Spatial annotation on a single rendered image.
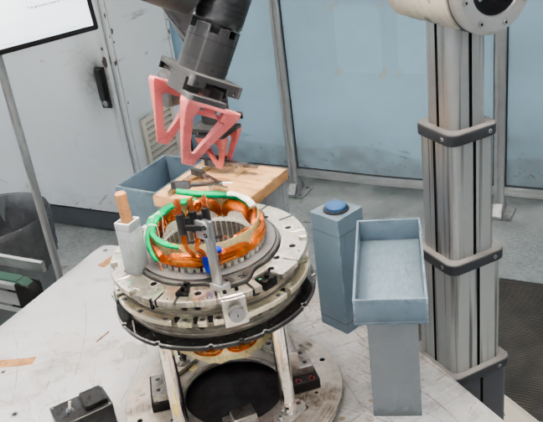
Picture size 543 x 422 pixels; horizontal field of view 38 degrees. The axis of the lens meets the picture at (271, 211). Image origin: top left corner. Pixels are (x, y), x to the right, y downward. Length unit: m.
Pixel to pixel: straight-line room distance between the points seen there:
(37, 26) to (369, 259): 1.22
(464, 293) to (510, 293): 1.54
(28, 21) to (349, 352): 1.23
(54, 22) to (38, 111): 1.64
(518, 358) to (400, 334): 1.51
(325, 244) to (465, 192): 0.27
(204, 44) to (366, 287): 0.54
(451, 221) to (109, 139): 2.37
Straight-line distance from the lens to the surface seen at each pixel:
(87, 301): 1.83
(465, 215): 1.48
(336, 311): 1.56
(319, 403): 1.39
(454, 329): 1.59
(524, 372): 2.71
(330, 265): 1.51
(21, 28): 2.20
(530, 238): 3.47
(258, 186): 1.53
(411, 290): 1.24
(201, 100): 0.84
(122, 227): 1.21
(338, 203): 1.47
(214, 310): 1.17
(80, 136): 3.72
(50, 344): 1.72
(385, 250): 1.35
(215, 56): 0.88
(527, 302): 3.03
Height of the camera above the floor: 1.71
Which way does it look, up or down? 27 degrees down
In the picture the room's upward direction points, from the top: 8 degrees counter-clockwise
